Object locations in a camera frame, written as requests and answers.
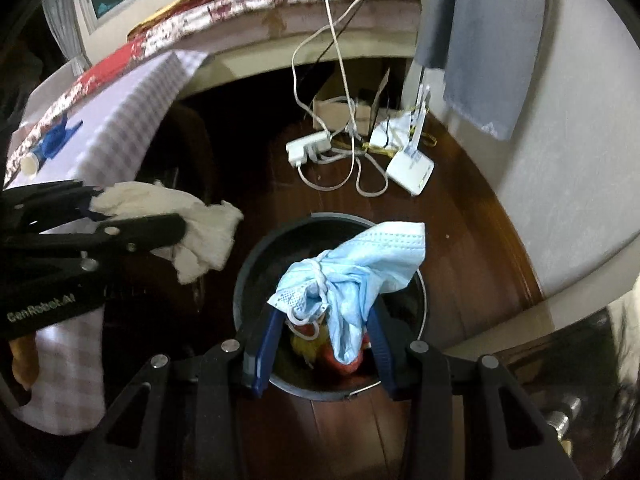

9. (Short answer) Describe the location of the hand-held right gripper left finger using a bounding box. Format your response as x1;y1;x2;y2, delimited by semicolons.
65;305;286;480

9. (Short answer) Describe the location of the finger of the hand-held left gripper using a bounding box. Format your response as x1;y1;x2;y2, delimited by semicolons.
0;212;188;286
0;180;108;233

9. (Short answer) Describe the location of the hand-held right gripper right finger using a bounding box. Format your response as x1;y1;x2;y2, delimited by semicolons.
367;300;581;480

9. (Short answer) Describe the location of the yellow cloth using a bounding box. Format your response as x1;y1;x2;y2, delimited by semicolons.
290;327;331;368

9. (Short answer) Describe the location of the black trash bin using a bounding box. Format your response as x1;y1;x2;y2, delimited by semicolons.
232;214;428;402

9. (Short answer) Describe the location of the beige cloth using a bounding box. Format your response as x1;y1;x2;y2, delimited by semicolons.
92;180;245;285

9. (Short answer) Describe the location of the light blue face mask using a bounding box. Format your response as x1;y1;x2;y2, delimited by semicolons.
266;222;427;367

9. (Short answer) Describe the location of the person's left hand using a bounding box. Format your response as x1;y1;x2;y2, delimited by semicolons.
10;334;40;391

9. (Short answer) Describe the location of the blue cloth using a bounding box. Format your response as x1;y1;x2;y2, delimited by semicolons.
34;112;83;161

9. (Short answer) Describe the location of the pink checkered tablecloth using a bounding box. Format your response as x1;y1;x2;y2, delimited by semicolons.
0;50;211;433

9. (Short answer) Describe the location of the grey curtain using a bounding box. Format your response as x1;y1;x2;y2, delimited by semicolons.
42;0;86;76

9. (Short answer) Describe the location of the white router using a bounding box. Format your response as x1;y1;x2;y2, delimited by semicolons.
385;85;435;197

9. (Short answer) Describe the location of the metal pipe fitting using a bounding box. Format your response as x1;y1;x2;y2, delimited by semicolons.
547;395;583;453

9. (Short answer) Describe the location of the white power strip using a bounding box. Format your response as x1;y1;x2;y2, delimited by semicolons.
286;130;333;168

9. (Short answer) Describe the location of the white power adapter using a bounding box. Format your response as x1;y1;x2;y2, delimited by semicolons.
370;127;396;151

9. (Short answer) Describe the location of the folded yellow and red blanket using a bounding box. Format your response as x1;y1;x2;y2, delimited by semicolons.
127;0;226;41

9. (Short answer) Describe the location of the white cloth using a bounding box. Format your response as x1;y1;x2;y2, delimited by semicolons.
607;280;640;461

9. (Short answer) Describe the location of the red floral quilt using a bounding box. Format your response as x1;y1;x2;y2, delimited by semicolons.
20;0;433;131

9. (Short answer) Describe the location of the cardboard box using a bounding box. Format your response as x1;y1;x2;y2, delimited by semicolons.
312;67;393;133

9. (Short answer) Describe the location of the grey hanging cloth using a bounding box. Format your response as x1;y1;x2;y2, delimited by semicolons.
415;0;548;142

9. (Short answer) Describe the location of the yellow cable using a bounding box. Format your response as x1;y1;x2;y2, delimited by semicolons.
332;105;436;156

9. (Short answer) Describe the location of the white cable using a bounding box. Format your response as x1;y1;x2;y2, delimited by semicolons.
291;0;391;198

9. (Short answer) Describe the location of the beige bed frame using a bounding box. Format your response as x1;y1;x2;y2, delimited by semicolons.
175;0;421;96

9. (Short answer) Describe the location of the black cable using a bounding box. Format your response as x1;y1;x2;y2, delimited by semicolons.
305;0;393;81

